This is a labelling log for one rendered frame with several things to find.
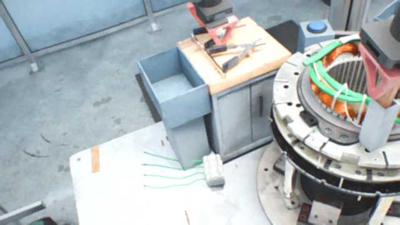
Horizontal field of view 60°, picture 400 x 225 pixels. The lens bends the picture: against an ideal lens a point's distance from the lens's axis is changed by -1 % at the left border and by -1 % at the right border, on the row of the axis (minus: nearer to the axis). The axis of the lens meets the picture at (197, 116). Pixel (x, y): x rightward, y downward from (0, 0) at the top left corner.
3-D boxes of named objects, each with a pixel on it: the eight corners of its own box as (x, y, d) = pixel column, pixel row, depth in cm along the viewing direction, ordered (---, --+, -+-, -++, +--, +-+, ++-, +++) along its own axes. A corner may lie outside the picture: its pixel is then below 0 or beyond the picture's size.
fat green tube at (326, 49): (305, 72, 59) (305, 63, 58) (292, 60, 62) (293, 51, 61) (375, 45, 62) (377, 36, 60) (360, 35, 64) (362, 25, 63)
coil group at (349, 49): (330, 69, 65) (334, 51, 62) (325, 64, 66) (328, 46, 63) (358, 59, 66) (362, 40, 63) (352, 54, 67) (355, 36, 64)
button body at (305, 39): (322, 107, 102) (335, 34, 84) (298, 109, 102) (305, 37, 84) (315, 90, 107) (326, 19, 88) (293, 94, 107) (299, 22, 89)
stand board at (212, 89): (210, 95, 73) (209, 87, 72) (178, 50, 86) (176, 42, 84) (291, 62, 77) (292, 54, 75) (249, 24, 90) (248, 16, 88)
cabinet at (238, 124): (222, 165, 92) (211, 94, 74) (194, 121, 105) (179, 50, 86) (284, 137, 96) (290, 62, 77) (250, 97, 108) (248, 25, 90)
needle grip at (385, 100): (384, 114, 47) (399, 82, 43) (372, 107, 48) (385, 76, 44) (390, 107, 48) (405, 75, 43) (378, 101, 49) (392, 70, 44)
